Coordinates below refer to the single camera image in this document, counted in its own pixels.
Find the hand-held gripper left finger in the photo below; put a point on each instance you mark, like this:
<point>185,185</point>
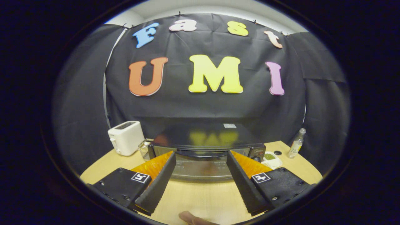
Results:
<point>160,184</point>

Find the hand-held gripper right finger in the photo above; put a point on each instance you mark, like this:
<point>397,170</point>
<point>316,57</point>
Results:
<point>243,184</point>

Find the black toaster oven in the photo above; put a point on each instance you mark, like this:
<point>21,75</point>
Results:
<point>203,134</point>

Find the white bread toaster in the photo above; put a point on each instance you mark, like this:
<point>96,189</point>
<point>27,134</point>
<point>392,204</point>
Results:
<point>128,139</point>

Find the small clear glass jar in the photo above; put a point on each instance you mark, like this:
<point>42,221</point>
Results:
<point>144,153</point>

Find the white divided dish with beans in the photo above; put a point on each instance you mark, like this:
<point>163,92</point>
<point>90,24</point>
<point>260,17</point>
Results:
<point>270,157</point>

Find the clear glass bottle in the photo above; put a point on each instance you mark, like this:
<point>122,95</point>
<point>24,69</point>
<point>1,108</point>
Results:
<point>296,147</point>

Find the black backdrop cloth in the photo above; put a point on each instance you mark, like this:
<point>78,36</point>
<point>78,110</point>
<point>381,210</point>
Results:
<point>187,109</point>

